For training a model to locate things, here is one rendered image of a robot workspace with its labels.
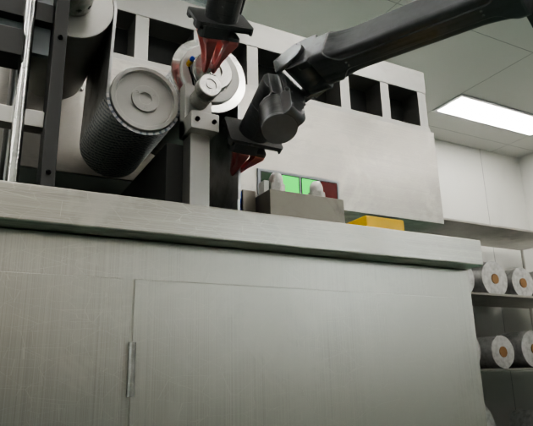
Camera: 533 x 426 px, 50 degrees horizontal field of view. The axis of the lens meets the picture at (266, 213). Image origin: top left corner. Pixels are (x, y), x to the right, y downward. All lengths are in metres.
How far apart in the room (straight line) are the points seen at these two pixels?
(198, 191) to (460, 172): 4.80
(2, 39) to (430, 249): 0.65
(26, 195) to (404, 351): 0.51
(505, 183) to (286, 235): 5.43
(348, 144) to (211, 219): 1.03
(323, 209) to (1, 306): 0.63
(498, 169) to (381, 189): 4.44
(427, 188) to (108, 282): 1.30
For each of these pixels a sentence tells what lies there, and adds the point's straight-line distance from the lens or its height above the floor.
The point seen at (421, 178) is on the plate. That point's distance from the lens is 1.78.
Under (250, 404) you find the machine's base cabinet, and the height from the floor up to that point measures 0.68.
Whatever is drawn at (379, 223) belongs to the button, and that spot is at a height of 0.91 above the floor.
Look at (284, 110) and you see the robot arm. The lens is 0.88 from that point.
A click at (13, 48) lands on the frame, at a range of 0.85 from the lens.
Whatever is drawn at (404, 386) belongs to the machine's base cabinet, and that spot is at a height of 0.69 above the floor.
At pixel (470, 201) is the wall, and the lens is 5.61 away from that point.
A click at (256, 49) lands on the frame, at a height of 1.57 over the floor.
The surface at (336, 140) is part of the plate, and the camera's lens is 1.61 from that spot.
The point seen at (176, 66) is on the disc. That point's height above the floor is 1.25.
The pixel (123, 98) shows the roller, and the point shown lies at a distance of 1.01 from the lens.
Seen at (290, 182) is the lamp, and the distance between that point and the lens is 1.47.
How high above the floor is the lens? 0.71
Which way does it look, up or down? 16 degrees up
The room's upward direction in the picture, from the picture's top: 1 degrees counter-clockwise
